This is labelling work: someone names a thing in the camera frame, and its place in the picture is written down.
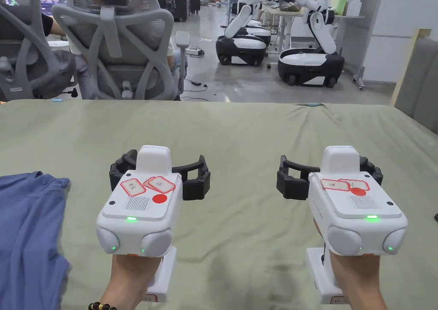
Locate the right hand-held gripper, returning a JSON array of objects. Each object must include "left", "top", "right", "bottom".
[{"left": 276, "top": 145, "right": 409, "bottom": 305}]

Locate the person's left hand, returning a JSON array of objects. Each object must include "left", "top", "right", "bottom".
[{"left": 88, "top": 253, "right": 162, "bottom": 310}]

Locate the person's right hand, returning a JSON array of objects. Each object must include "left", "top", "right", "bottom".
[{"left": 313, "top": 217, "right": 389, "bottom": 310}]

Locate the white and black wheeled robot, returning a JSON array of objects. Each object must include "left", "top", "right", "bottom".
[
  {"left": 228, "top": 2, "right": 272, "bottom": 47},
  {"left": 277, "top": 0, "right": 345, "bottom": 87},
  {"left": 215, "top": 0, "right": 275, "bottom": 66}
]

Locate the grey mesh office chair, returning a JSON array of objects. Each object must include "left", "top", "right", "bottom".
[
  {"left": 52, "top": 0, "right": 189, "bottom": 102},
  {"left": 0, "top": 0, "right": 80, "bottom": 102}
]

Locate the pale wooden table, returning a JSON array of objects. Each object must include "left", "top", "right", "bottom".
[{"left": 261, "top": 5, "right": 310, "bottom": 68}]

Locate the computer monitor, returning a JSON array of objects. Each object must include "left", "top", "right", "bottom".
[{"left": 39, "top": 0, "right": 70, "bottom": 17}]

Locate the black power adapter with cable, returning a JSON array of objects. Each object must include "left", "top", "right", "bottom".
[{"left": 184, "top": 78, "right": 209, "bottom": 92}]

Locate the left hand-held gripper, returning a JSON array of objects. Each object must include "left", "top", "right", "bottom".
[{"left": 97, "top": 145, "right": 211, "bottom": 294}]

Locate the blue shirt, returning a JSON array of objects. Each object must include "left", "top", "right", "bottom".
[{"left": 0, "top": 171, "right": 72, "bottom": 310}]

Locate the bed with pale green sheet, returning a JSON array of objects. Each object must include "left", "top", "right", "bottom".
[{"left": 0, "top": 99, "right": 438, "bottom": 310}]

